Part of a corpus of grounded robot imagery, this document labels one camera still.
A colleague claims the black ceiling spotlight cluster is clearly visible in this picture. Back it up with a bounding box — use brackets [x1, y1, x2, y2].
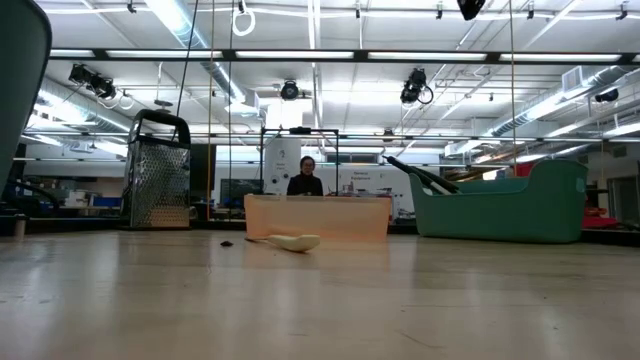
[68, 63, 118, 100]

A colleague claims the teal plastic bin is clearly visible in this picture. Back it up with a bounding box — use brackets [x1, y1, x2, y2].
[0, 0, 53, 194]
[408, 158, 590, 245]

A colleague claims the white coiled cable ring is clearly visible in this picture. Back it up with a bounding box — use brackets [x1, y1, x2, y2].
[231, 8, 257, 38]

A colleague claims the steel box grater black handle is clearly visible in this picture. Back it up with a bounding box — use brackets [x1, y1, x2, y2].
[121, 108, 193, 230]

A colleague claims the cream plastic spoon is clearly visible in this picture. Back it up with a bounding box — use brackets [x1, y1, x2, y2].
[244, 233, 322, 254]

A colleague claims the round black overhead camera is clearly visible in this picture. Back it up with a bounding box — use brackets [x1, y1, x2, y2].
[279, 79, 301, 102]

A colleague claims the black hanging cable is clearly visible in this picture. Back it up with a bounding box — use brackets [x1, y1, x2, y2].
[172, 0, 200, 142]

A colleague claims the black overhead bar with lights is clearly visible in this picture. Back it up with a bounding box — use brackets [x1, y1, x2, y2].
[48, 47, 640, 65]

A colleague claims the black ceiling camera with cable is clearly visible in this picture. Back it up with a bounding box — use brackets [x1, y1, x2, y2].
[399, 68, 435, 105]

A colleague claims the black monitor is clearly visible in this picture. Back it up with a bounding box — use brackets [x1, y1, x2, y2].
[219, 178, 265, 202]

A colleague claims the thin black hanging cord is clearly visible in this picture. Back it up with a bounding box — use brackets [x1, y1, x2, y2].
[227, 0, 235, 221]

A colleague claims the red storage bin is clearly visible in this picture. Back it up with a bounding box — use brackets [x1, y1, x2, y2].
[583, 207, 620, 230]

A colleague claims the person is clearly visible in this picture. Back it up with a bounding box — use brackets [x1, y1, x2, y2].
[286, 155, 325, 197]

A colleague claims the silver ventilation duct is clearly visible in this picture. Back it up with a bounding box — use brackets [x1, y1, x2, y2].
[37, 74, 132, 134]
[492, 64, 632, 137]
[147, 0, 247, 104]

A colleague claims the white air vent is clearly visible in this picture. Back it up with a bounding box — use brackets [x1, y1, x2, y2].
[561, 66, 584, 92]

